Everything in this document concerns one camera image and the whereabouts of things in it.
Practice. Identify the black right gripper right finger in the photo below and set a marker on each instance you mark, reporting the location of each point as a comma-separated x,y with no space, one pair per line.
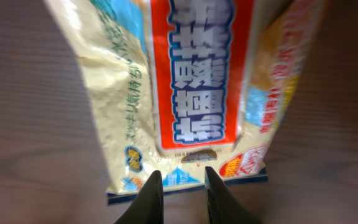
223,208

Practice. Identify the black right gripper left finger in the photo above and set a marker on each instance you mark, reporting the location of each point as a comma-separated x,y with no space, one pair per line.
147,208

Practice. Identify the large white snack bag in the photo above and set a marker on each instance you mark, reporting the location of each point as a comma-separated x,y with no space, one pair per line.
181,85

